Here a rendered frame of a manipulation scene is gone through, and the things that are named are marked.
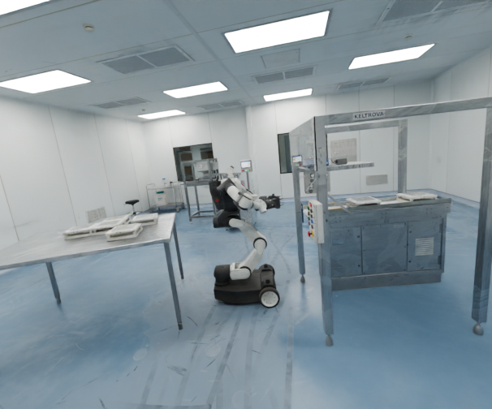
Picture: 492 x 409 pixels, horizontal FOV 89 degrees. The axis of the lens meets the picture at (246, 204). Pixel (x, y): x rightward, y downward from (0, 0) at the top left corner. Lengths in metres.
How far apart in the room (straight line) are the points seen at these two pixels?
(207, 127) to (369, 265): 6.41
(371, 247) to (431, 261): 0.63
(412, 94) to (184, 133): 6.39
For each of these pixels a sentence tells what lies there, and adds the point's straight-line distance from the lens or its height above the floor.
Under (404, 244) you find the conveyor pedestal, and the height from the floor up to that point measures 0.44.
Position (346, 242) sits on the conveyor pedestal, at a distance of 2.70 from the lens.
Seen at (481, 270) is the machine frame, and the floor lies 0.51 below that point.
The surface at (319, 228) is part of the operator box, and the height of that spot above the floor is 0.96.
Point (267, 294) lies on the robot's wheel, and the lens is 2.55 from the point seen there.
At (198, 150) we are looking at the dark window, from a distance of 8.17.
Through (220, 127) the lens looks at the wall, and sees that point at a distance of 7.95.
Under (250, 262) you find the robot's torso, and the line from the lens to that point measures 2.65.
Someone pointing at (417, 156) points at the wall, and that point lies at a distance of 8.20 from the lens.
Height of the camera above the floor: 1.45
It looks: 11 degrees down
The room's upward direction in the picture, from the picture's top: 6 degrees counter-clockwise
